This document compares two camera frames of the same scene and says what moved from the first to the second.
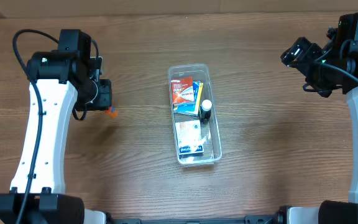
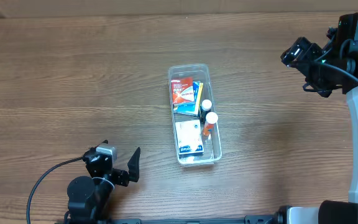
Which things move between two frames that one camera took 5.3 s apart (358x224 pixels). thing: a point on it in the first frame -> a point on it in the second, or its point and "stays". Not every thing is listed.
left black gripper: (105, 95) -> (117, 175)
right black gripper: (305, 58) stays
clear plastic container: (195, 120) stays
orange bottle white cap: (112, 111) -> (211, 118)
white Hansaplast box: (189, 140) stays
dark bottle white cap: (206, 111) stays
